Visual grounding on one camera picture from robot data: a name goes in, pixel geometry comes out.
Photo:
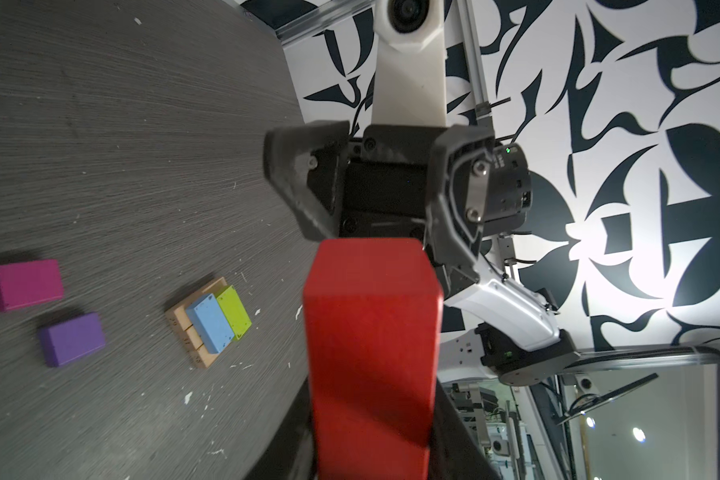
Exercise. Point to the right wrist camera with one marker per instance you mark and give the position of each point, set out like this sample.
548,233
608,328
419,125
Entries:
410,79

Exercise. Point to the green wood block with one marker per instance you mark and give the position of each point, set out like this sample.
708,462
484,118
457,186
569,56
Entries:
234,311

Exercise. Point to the magenta wood cube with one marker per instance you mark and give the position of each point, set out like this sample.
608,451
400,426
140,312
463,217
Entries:
31,283

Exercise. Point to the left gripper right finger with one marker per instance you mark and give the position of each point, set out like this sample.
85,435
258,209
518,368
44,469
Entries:
453,453

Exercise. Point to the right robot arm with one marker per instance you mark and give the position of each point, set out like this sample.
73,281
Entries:
516,337

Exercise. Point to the blue wood block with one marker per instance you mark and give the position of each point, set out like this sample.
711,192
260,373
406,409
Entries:
211,324

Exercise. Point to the purple wood cube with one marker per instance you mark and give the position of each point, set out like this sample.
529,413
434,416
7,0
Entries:
68,341

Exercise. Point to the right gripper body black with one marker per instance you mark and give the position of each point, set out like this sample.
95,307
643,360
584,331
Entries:
385,184

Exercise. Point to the red arch wood block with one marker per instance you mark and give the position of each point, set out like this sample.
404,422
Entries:
372,314

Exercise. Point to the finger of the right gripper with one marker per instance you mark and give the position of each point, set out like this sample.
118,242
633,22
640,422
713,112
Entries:
305,166
456,194

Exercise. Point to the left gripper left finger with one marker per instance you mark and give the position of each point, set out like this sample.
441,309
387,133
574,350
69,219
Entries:
291,452

